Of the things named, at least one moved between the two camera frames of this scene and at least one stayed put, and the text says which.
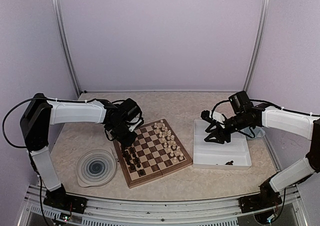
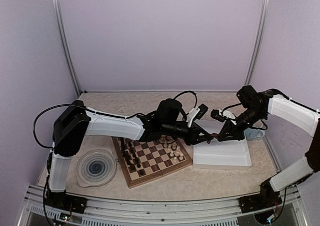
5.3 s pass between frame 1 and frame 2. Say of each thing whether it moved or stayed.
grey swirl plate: stayed
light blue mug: stayed
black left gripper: moved
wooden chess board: stayed
